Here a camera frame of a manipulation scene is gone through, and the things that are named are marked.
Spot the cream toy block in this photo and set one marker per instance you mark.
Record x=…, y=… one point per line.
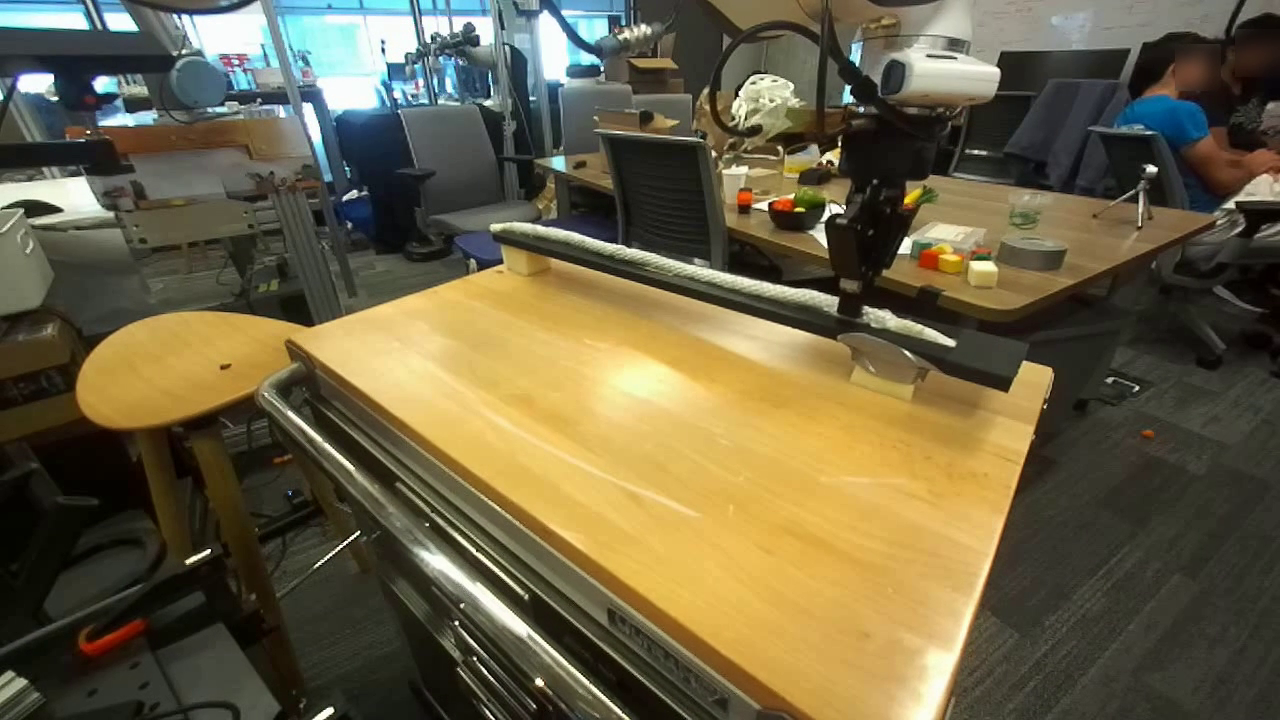
x=980, y=273

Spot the grey duct tape roll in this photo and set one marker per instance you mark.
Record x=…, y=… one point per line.
x=1033, y=252

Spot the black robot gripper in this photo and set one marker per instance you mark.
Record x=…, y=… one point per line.
x=882, y=159

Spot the far wooden support block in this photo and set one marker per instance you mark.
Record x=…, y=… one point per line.
x=525, y=260

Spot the red toy block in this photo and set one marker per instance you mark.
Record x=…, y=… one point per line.
x=931, y=259

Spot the grey mesh office chair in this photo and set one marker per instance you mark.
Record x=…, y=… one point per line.
x=665, y=197

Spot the round wooden stool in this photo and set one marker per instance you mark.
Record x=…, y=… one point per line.
x=177, y=375

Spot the yellow toy block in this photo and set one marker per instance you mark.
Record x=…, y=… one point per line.
x=953, y=264

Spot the wooden top tool cart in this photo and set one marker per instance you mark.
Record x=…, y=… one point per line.
x=694, y=504

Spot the long black rail object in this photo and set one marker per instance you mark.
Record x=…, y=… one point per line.
x=965, y=354

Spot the wooden support block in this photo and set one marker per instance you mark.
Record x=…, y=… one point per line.
x=525, y=260
x=887, y=367

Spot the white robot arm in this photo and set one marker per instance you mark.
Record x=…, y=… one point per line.
x=890, y=81

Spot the orange handled tool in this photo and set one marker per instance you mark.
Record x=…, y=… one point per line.
x=98, y=642

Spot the steel cart handle bar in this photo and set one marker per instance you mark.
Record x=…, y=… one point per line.
x=501, y=658

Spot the wooden side desk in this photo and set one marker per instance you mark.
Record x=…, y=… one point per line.
x=1102, y=242

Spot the clear plastic cup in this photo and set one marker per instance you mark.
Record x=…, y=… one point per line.
x=1025, y=208

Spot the grey fabric office chair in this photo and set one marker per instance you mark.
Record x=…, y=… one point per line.
x=466, y=180

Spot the near wooden support block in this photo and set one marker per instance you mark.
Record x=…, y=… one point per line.
x=887, y=367

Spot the person in blue shirt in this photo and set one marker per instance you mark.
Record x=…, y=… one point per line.
x=1211, y=164

